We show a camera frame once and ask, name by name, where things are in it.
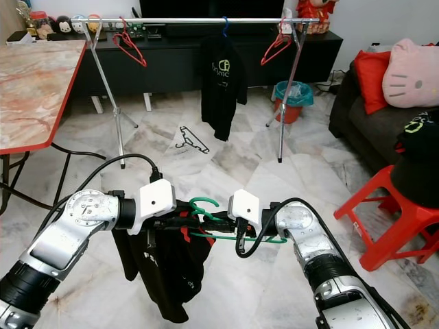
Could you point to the marble table red edge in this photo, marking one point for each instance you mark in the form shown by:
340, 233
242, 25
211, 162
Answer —
34, 89

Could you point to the black TV console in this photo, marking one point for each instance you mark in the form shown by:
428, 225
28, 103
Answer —
171, 65

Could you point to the pink cat face cushion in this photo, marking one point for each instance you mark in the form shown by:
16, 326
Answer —
411, 75

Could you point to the red square cushion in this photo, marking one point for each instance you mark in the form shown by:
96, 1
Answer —
370, 79

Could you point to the green plastic hanger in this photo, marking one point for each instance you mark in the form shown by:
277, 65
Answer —
202, 201

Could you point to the clear jar red lid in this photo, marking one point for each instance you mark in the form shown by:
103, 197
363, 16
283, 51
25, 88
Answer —
40, 22

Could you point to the red plastic stool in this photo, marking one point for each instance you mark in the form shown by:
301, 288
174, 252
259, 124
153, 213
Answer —
384, 205

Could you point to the blue gold trophy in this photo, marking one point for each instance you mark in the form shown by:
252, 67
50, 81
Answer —
27, 19

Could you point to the black T-shirt green logo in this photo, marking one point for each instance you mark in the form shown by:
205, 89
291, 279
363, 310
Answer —
418, 171
223, 92

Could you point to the red figurine doll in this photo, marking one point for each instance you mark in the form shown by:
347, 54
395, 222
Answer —
315, 12

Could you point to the silver metal clothes rack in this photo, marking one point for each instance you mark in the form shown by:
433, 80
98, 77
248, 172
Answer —
199, 20

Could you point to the blue plastic hanger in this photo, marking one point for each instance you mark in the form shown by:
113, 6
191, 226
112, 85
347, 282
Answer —
225, 27

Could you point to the white pink plastic packet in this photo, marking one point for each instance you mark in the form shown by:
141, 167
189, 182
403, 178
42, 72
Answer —
287, 22

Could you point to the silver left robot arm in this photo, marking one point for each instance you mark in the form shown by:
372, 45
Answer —
62, 250

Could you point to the white blue round plush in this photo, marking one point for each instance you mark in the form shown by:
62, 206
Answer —
79, 25

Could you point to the black soundbar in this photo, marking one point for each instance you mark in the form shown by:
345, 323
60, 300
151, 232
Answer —
212, 30

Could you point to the dark grey fabric sofa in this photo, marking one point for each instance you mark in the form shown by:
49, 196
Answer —
363, 133

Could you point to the red plastic hanger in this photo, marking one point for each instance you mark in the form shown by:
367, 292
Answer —
136, 53
276, 49

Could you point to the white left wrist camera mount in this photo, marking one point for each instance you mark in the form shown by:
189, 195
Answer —
156, 199

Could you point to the orange bin teal bag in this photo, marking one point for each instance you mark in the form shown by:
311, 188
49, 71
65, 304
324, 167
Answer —
291, 92

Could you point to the black shirt red trim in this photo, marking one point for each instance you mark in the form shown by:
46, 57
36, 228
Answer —
158, 274

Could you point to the black flat television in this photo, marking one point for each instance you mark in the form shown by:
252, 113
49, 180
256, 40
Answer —
212, 7

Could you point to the black plastic hanger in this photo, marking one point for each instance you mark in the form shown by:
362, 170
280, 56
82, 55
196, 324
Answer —
192, 140

